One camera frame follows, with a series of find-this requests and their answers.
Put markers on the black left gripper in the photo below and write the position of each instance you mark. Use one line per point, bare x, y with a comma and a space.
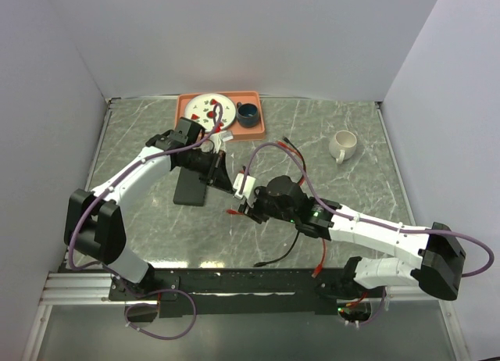
216, 175

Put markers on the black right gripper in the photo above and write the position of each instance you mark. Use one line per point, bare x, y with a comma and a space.
251, 209

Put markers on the black network switch box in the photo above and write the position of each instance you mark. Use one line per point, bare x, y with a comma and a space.
190, 189

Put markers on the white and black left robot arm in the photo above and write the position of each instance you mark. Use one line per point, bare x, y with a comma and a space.
94, 219

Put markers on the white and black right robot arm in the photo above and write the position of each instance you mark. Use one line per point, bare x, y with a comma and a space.
429, 259

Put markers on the salmon pink tray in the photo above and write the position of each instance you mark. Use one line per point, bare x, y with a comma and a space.
240, 133

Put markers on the white strawberry pattern plate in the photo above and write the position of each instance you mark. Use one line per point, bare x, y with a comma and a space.
201, 109

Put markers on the dark blue mug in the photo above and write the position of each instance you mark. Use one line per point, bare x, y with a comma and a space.
247, 114

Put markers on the white ceramic mug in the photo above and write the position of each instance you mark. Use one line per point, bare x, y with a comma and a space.
342, 146

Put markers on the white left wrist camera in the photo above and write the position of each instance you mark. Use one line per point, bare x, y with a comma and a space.
224, 136

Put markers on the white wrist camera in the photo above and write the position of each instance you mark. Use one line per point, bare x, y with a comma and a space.
224, 136
243, 186

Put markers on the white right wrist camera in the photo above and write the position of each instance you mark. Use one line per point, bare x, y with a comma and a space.
243, 186

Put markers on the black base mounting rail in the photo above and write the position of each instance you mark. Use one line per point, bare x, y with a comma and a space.
244, 291

